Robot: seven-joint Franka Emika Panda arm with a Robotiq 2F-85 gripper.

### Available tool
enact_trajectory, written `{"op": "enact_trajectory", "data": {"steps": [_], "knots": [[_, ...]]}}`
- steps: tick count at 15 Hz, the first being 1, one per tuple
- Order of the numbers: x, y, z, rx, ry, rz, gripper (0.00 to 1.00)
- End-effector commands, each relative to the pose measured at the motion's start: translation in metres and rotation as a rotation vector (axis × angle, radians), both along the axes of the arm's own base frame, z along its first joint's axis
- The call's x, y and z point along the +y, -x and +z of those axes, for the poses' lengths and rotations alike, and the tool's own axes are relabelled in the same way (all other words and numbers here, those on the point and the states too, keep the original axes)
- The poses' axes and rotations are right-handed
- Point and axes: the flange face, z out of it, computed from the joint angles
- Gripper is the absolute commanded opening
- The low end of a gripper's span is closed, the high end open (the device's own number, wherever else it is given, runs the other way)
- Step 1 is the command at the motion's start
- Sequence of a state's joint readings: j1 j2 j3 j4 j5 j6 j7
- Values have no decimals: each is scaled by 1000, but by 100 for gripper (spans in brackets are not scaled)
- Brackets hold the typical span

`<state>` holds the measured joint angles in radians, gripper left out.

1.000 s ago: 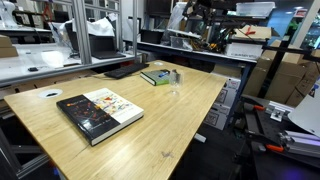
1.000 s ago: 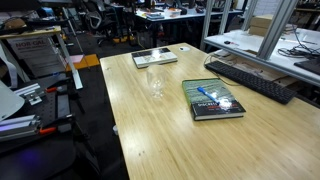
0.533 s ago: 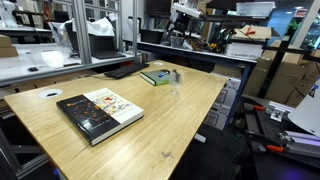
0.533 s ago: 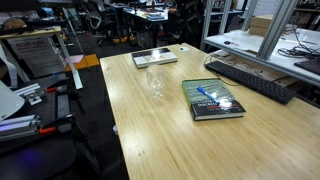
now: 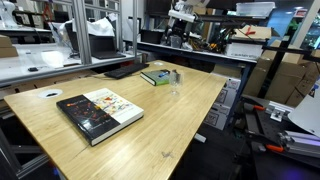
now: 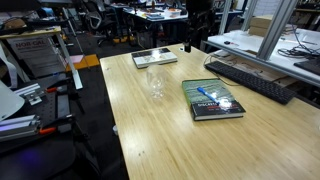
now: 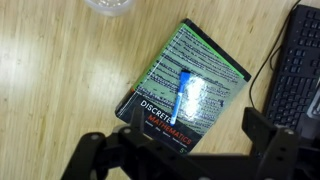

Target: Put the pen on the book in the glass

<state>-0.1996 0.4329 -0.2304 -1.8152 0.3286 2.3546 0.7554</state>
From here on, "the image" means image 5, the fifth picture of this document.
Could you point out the white printed box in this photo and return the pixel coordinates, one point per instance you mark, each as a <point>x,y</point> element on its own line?
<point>243,51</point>

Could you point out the small black device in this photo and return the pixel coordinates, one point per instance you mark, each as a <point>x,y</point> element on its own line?
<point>32,69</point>

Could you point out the orange black clamp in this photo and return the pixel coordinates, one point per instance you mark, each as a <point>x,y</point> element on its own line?
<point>275,148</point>
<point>259,108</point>

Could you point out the black laptop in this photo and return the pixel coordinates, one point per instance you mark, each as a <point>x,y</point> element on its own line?
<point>100,45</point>

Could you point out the aluminium corner bracket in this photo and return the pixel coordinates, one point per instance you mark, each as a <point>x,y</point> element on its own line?
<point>278,111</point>

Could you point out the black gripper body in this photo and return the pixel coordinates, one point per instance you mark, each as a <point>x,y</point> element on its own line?
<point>181,28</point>

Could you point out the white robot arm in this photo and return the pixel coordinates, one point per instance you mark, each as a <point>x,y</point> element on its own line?
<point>181,15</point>

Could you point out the white printed cartons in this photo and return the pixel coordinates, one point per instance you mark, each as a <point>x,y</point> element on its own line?
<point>221,106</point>

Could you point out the thick aluminium frame post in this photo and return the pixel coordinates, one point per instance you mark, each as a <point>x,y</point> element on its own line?
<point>81,33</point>

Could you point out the flat cardboard box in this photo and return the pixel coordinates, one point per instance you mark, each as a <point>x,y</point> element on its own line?
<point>256,32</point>

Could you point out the black perforated breadboard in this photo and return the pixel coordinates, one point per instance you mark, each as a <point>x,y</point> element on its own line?
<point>263,128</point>

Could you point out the white paper sheet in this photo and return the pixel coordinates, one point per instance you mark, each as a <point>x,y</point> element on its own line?
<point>52,58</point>

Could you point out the white side table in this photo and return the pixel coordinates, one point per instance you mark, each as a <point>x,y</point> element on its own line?
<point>20,65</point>

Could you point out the large black white book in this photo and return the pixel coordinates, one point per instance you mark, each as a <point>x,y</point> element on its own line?
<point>100,113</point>

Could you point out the large aluminium extrusion bar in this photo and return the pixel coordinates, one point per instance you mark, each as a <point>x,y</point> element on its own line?
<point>300,143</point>

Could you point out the aluminium table frame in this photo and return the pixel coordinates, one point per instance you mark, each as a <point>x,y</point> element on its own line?
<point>23,166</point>

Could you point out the blue framed workbench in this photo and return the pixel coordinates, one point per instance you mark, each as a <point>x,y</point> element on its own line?
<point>200,53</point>

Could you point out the white plastic bag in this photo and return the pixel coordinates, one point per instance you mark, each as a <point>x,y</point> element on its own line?
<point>100,27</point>

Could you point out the green book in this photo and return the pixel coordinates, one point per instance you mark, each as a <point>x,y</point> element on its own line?
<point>154,77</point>

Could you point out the white curved panel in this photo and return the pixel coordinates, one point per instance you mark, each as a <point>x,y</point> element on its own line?
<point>306,113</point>

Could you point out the clear drinking glass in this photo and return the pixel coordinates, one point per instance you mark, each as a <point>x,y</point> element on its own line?
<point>175,80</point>

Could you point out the small brown cardboard box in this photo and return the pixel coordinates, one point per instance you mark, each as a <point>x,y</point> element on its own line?
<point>295,97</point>

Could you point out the stacked cardboard boxes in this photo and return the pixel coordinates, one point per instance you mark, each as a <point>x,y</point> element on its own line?
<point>7,46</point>

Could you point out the thin aluminium frame post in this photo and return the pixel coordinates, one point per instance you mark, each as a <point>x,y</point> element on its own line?
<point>135,26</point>

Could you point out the black keyboard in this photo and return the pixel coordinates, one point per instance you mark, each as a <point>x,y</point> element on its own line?
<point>126,70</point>

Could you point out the white table grommet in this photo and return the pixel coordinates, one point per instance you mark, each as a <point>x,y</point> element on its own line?
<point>50,93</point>

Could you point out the clear plastic bin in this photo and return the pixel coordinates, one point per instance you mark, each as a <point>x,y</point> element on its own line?
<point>255,8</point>

